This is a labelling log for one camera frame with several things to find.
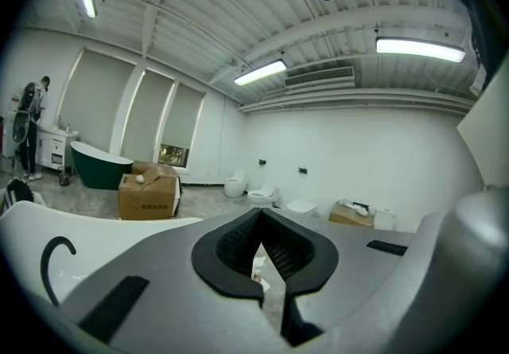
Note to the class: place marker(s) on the dark green bathtub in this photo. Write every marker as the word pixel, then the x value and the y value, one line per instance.
pixel 99 169

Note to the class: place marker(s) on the small white round object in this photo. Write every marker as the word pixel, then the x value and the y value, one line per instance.
pixel 139 179

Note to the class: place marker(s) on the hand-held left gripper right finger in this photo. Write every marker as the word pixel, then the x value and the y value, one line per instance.
pixel 350 265

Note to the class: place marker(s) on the grey roller blind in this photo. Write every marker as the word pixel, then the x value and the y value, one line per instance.
pixel 183 117
pixel 97 102
pixel 147 117

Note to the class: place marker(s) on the white air vent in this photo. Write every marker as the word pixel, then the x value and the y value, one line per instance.
pixel 318 76

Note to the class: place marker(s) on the black gooseneck faucet spout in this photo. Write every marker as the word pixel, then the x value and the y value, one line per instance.
pixel 49 265

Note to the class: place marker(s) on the brown cardboard box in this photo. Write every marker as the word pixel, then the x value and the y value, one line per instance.
pixel 350 219

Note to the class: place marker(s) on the white bathtub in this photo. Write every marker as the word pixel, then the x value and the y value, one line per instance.
pixel 99 233

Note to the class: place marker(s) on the white toilet with tank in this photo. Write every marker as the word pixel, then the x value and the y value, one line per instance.
pixel 262 197

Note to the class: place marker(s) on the large cardboard box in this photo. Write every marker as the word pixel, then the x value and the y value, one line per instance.
pixel 147 197

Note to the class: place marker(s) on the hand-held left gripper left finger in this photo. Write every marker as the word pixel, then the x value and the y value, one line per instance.
pixel 171 296

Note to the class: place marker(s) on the white rounded toilet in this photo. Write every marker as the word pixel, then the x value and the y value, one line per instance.
pixel 301 206

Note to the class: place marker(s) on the white egg-shaped toilet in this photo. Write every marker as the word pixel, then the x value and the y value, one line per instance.
pixel 235 185

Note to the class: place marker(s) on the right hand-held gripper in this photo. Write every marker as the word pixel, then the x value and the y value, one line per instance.
pixel 469 273

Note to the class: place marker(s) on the window pane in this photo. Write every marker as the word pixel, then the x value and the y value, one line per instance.
pixel 173 154

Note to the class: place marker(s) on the white fittings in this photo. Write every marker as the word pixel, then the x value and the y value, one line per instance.
pixel 358 207

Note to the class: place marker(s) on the black trash bin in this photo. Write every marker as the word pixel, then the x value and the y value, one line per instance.
pixel 64 178

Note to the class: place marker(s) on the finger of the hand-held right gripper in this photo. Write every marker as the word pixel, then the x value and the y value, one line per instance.
pixel 489 133

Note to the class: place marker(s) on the white vanity cabinet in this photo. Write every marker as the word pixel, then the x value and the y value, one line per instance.
pixel 53 147

